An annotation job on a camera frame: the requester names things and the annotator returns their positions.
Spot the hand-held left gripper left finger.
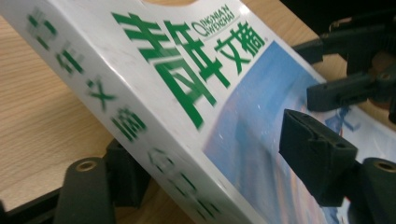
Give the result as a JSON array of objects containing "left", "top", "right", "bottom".
[{"left": 104, "top": 138, "right": 152, "bottom": 209}]

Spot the white book with green title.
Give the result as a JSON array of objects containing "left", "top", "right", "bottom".
[{"left": 0, "top": 0, "right": 396, "bottom": 224}]

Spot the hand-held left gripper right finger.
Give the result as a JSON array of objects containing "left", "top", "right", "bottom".
[{"left": 278, "top": 108, "right": 359, "bottom": 208}]

